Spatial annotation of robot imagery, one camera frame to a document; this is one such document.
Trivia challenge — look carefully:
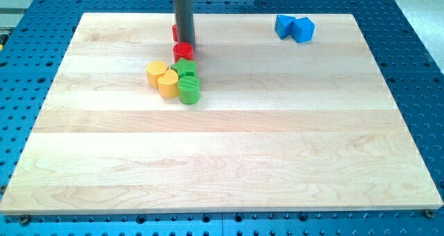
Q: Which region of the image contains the red circle block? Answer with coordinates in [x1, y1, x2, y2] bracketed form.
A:
[173, 42, 194, 62]

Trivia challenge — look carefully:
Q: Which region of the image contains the green circle block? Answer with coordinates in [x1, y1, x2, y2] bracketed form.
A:
[178, 76, 200, 105]

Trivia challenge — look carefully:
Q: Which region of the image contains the green star block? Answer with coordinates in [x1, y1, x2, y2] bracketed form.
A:
[171, 58, 197, 78]

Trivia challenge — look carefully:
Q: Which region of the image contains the yellow hexagon block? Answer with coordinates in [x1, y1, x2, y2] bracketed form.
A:
[145, 60, 169, 88]

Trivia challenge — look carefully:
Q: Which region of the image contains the wooden board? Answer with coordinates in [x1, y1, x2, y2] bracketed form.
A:
[1, 12, 443, 214]

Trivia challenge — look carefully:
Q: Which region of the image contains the yellow heart block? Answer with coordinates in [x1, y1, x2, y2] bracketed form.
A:
[157, 69, 179, 98]

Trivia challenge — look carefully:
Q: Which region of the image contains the red block behind rod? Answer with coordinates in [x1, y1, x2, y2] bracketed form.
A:
[171, 24, 178, 42]

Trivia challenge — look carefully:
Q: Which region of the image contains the blue triangle block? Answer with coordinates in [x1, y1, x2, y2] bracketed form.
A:
[275, 15, 296, 40]

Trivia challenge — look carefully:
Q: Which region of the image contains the blue cube block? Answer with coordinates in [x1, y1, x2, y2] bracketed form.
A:
[291, 17, 315, 43]

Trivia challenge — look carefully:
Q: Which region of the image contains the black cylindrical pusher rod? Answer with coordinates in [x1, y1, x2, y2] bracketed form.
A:
[173, 0, 195, 47]

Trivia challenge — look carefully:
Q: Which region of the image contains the left board clamp screw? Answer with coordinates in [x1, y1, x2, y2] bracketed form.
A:
[18, 214, 30, 226]

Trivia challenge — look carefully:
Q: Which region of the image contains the board clamp screw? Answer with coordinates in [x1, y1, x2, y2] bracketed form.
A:
[423, 209, 435, 219]
[18, 214, 30, 226]

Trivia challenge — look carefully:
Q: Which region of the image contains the right board clamp screw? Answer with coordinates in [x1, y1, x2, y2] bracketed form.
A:
[423, 209, 435, 219]

